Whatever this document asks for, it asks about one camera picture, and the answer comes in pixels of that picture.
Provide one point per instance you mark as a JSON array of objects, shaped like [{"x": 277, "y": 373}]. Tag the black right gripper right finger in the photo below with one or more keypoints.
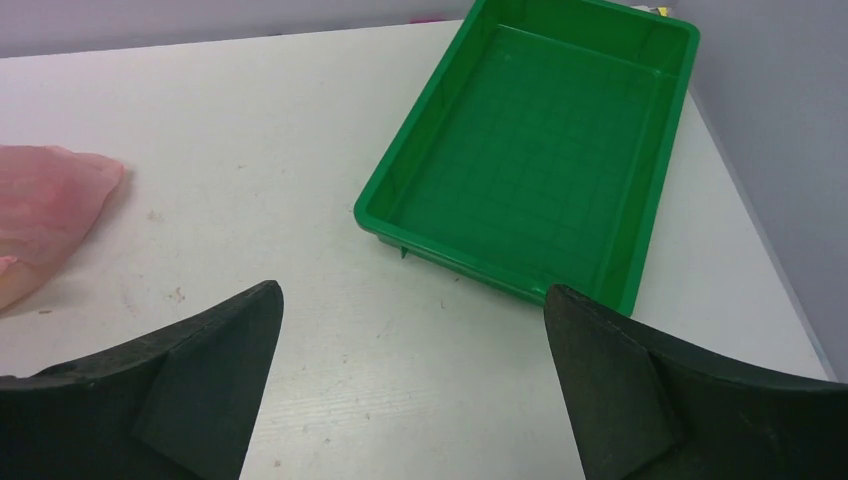
[{"x": 644, "y": 404}]

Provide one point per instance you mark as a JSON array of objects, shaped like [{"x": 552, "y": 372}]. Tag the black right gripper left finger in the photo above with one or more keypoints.
[{"x": 180, "y": 402}]

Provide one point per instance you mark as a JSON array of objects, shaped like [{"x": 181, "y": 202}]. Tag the pink plastic bag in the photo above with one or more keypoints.
[{"x": 50, "y": 199}]

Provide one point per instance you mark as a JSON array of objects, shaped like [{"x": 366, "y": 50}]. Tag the green plastic tray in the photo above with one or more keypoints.
[{"x": 537, "y": 151}]

